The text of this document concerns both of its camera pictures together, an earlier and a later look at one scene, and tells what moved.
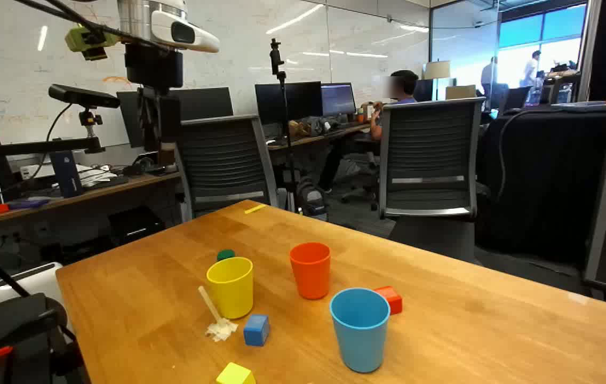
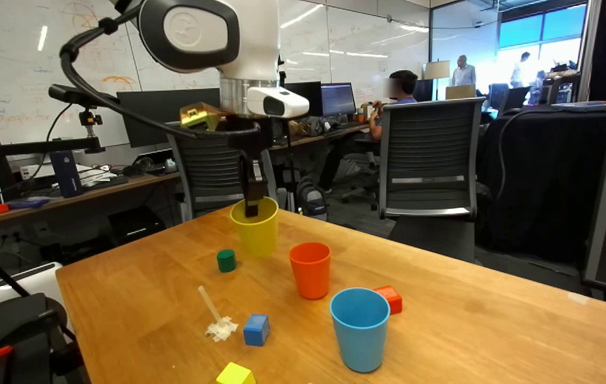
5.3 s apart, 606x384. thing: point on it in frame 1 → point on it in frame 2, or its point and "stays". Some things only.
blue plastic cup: [361, 317] stays
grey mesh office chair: [223, 161] stays
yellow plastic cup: [230, 285] → [257, 232]
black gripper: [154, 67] → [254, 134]
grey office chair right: [427, 152] stays
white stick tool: [223, 328] stays
